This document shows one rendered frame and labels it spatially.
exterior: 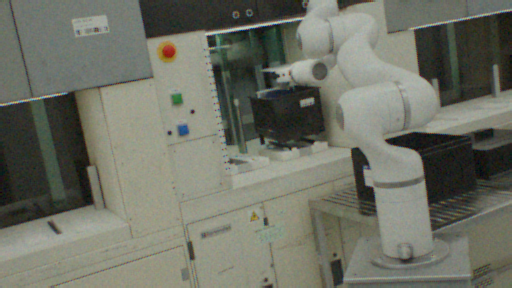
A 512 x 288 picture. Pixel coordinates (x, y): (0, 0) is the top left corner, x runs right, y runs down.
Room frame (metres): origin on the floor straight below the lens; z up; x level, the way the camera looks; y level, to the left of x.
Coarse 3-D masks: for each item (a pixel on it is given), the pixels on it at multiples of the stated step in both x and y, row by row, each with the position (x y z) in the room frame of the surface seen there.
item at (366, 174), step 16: (400, 144) 2.06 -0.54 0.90; (416, 144) 2.08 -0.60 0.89; (432, 144) 2.00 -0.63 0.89; (448, 144) 1.80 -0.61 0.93; (464, 144) 1.82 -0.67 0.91; (352, 160) 1.97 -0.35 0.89; (432, 160) 1.77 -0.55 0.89; (448, 160) 1.79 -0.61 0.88; (464, 160) 1.82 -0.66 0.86; (368, 176) 1.90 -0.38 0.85; (432, 176) 1.77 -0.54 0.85; (448, 176) 1.79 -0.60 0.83; (464, 176) 1.81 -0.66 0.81; (368, 192) 1.91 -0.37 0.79; (432, 192) 1.76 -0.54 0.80; (448, 192) 1.79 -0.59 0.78; (464, 192) 1.81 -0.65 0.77
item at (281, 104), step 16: (256, 96) 2.36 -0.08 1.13; (288, 96) 2.31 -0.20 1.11; (304, 96) 2.33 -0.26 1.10; (256, 112) 2.43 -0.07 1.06; (272, 112) 2.29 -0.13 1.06; (288, 112) 2.31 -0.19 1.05; (304, 112) 2.33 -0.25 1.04; (320, 112) 2.36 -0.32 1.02; (256, 128) 2.46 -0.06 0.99; (272, 128) 2.32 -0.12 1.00; (288, 128) 2.31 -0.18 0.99; (304, 128) 2.33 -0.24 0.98; (320, 128) 2.36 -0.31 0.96; (272, 144) 2.46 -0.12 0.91
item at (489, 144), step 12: (468, 132) 2.25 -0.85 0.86; (480, 132) 2.09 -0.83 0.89; (492, 132) 2.11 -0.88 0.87; (504, 132) 2.14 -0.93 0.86; (480, 144) 2.01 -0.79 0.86; (492, 144) 1.98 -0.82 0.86; (504, 144) 1.96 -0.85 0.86; (480, 156) 1.94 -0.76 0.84; (492, 156) 1.93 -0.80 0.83; (504, 156) 1.95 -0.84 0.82; (480, 168) 1.95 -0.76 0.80; (492, 168) 1.93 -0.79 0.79; (504, 168) 1.95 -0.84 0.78
